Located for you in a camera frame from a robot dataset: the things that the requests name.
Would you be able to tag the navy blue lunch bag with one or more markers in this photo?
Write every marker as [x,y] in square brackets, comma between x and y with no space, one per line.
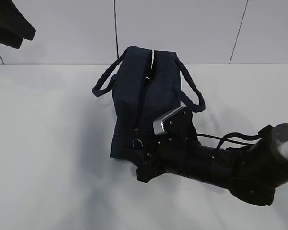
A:
[145,84]

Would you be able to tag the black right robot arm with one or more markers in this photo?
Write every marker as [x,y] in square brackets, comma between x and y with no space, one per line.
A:
[251,173]

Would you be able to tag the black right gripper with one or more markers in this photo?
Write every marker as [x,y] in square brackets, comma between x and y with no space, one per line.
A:
[165,155]

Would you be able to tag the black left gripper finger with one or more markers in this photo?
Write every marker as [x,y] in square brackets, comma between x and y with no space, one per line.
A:
[13,18]
[8,37]

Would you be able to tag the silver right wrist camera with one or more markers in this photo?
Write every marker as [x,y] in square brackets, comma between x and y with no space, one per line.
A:
[173,122]

